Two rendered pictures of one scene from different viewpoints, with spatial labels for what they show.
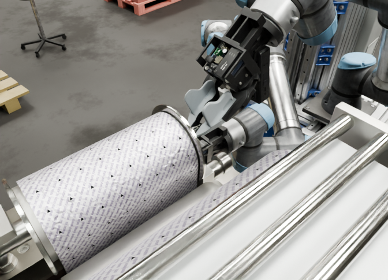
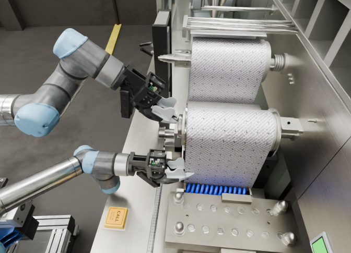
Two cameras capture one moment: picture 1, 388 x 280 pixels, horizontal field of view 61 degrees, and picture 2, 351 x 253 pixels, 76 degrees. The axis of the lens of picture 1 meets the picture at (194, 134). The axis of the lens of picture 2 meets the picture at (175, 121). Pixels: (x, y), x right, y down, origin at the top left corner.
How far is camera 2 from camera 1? 0.85 m
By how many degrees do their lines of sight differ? 84
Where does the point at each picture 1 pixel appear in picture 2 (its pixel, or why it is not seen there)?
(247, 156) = not seen: hidden behind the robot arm
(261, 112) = (95, 153)
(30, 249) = (266, 208)
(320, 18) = not seen: hidden behind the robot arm
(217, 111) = (166, 102)
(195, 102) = (167, 113)
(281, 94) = (44, 174)
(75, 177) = (249, 111)
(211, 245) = (241, 32)
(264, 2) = (117, 62)
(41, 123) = not seen: outside the picture
